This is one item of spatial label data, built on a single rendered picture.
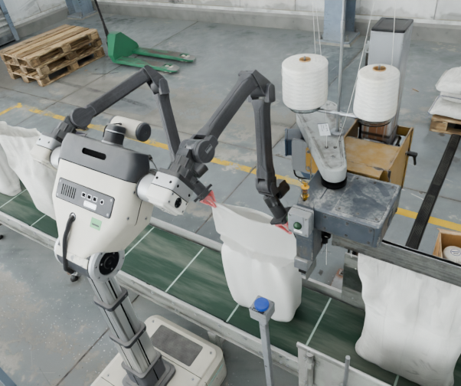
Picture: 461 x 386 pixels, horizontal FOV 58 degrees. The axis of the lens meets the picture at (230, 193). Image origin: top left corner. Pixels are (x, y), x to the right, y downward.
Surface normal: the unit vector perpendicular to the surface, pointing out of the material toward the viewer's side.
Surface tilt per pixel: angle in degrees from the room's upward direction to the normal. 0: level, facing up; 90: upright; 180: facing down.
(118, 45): 75
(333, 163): 0
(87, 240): 50
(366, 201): 0
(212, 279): 0
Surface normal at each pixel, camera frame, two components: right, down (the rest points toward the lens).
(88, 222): -0.48, -0.05
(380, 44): -0.53, 0.58
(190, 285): -0.11, -0.77
